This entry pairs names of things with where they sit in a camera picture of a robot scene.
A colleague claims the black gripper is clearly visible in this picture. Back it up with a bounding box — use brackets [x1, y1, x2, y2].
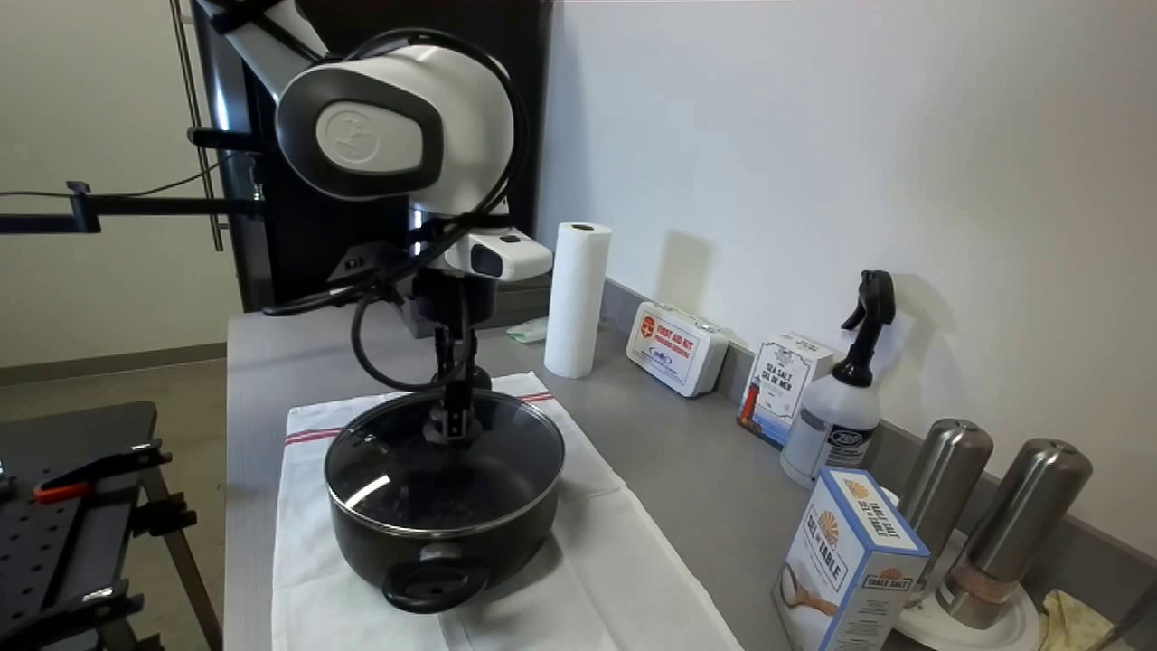
[403, 256, 501, 445]

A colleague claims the glass lid with black knob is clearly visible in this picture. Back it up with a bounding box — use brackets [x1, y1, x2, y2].
[327, 392, 567, 534]

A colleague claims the small pale green packet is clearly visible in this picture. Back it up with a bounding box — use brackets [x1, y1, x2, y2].
[501, 316, 555, 348]

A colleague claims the white paper towel roll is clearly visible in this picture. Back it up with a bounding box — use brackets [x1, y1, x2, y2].
[543, 216, 614, 382]

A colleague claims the black back panel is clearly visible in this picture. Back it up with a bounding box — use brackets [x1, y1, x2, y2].
[193, 0, 559, 318]

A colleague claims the white red first aid box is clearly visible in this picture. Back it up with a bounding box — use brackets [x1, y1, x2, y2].
[624, 295, 736, 400]

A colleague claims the white towel with red stripes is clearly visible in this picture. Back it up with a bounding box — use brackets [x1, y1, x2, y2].
[268, 370, 745, 651]

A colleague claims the white carton with red print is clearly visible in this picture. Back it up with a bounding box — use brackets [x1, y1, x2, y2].
[736, 328, 838, 453]

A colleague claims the clear spray bottle black trigger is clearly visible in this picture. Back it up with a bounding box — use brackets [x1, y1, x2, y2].
[777, 268, 902, 492]

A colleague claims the black perforated work table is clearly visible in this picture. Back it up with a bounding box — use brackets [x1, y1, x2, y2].
[0, 397, 228, 651]

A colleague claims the blue white cardboard box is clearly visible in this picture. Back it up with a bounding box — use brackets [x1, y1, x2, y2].
[774, 468, 935, 651]

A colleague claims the stainless steel grinder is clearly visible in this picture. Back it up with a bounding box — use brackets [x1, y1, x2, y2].
[898, 416, 997, 593]
[937, 436, 1096, 628]

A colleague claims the white round plate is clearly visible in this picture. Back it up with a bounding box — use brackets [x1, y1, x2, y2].
[898, 565, 1045, 651]

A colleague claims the yellow cloth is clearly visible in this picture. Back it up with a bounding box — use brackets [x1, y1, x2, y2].
[1039, 587, 1125, 651]

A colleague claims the black pot with two handles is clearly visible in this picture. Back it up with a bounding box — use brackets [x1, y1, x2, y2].
[322, 388, 571, 616]

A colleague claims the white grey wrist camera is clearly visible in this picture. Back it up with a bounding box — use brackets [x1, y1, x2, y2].
[444, 228, 555, 289]

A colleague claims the black clamp with red handle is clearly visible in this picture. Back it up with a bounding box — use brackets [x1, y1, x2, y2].
[28, 436, 178, 506]

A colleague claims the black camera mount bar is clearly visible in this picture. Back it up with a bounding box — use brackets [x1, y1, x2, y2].
[0, 177, 266, 238]

